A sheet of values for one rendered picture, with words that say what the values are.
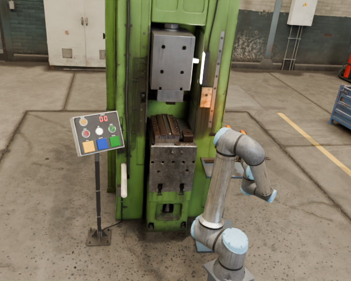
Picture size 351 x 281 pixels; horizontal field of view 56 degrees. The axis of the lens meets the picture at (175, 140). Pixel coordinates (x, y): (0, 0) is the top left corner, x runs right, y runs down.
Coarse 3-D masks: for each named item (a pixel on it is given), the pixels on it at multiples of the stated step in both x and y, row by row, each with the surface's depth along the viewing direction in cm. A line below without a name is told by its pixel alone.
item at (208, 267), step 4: (212, 260) 205; (204, 264) 202; (208, 264) 202; (212, 264) 202; (204, 268) 201; (208, 268) 200; (212, 268) 200; (208, 272) 198; (212, 272) 197; (248, 272) 199; (208, 276) 201; (212, 276) 195; (248, 276) 197; (252, 276) 197; (208, 280) 201; (212, 280) 197; (216, 280) 192; (244, 280) 193; (248, 280) 194; (252, 280) 196
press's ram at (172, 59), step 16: (160, 32) 242; (176, 32) 247; (160, 48) 237; (176, 48) 238; (192, 48) 240; (160, 64) 242; (176, 64) 244; (192, 64) 246; (160, 80) 248; (176, 80) 249
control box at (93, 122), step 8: (112, 112) 249; (72, 120) 234; (80, 120) 236; (88, 120) 239; (96, 120) 242; (104, 120) 245; (112, 120) 248; (72, 128) 238; (80, 128) 236; (88, 128) 239; (96, 128) 242; (104, 128) 245; (120, 128) 251; (80, 136) 235; (88, 136) 238; (96, 136) 241; (104, 136) 244; (112, 136) 247; (120, 136) 251; (80, 144) 235; (96, 144) 241; (120, 144) 250; (80, 152) 234; (88, 152) 237; (96, 152) 240
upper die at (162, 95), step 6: (156, 90) 261; (162, 90) 252; (168, 90) 252; (174, 90) 253; (180, 90) 254; (156, 96) 260; (162, 96) 254; (168, 96) 254; (174, 96) 255; (180, 96) 256
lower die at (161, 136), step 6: (156, 114) 305; (162, 114) 303; (168, 114) 307; (156, 120) 295; (162, 120) 293; (174, 120) 295; (162, 126) 283; (174, 126) 284; (156, 132) 274; (162, 132) 272; (174, 132) 274; (156, 138) 269; (162, 138) 270; (168, 138) 271; (174, 138) 272
